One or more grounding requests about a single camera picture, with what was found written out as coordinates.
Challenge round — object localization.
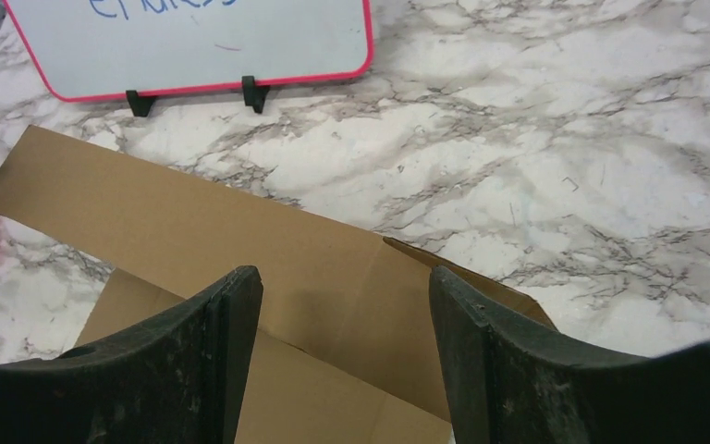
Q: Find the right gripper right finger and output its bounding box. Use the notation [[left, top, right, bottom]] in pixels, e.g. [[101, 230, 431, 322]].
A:
[[429, 266, 710, 443]]

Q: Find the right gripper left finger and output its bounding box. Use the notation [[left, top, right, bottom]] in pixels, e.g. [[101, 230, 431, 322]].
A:
[[0, 265, 263, 443]]

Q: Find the brown cardboard box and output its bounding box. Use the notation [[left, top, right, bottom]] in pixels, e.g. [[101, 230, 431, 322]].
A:
[[0, 125, 557, 444]]

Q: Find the pink framed whiteboard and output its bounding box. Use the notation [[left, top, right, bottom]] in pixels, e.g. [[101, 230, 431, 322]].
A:
[[5, 0, 373, 102]]

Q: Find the black whiteboard stand foot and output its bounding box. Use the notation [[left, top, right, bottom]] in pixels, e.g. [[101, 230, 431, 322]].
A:
[[241, 76, 271, 114], [125, 90, 157, 117]]

